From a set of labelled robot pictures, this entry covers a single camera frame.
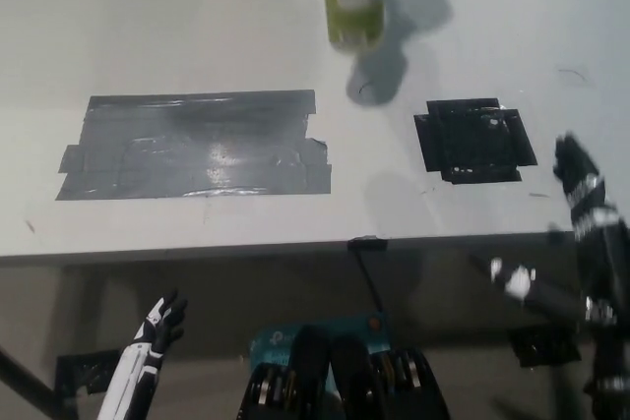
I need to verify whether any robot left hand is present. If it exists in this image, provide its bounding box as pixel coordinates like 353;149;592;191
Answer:
131;287;190;372

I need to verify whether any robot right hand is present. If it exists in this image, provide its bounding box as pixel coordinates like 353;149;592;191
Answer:
488;131;630;326

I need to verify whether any spray bottle with green label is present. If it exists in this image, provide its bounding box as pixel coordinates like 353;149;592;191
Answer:
320;0;387;52

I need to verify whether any robot body black and teal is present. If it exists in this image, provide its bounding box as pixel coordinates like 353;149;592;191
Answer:
235;310;452;420

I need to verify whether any black floor tape patch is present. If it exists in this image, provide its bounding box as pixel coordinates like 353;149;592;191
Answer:
508;325;583;368
54;349;122;395

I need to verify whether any black table leg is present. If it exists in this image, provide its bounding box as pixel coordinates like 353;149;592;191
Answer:
0;340;56;420

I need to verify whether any black tape square patch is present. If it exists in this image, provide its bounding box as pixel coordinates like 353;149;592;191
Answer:
412;96;539;186

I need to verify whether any small black tape strip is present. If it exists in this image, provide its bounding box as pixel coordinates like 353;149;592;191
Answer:
346;236;389;251

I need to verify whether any grey duct tape patch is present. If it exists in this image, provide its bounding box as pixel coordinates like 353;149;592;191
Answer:
54;89;333;203

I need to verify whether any thin black cable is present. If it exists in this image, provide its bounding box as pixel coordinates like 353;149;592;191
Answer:
354;248;386;314

